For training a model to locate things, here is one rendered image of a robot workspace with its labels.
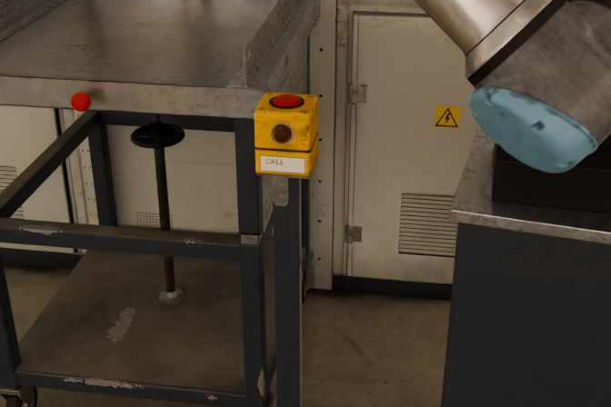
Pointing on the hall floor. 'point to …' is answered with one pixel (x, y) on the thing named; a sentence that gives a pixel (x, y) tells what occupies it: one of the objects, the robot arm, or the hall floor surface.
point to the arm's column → (528, 321)
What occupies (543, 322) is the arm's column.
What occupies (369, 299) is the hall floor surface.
